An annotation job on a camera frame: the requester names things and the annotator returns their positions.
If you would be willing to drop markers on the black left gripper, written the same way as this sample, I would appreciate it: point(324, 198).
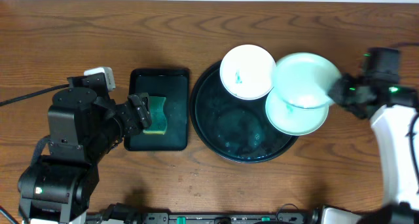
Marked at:
point(131, 113)

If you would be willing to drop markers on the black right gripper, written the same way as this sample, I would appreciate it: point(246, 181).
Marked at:
point(336, 93)

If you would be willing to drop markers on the green yellow sponge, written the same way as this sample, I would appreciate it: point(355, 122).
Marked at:
point(159, 121)

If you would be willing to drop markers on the pale green plate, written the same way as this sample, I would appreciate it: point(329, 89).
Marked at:
point(303, 80)

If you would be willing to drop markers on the mint green plate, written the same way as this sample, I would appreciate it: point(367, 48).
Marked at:
point(293, 120)

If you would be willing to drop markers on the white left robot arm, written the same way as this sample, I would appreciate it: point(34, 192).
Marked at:
point(85, 124)

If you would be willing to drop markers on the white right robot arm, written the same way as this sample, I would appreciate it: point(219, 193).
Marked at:
point(392, 111)

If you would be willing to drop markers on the black rectangular tray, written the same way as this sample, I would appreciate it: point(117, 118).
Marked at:
point(174, 85)

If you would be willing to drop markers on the black round tray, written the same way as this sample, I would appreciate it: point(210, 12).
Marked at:
point(235, 129)

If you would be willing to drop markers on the white plate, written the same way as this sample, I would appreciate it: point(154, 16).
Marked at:
point(246, 72)

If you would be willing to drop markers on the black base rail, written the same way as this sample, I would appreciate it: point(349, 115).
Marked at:
point(121, 213)

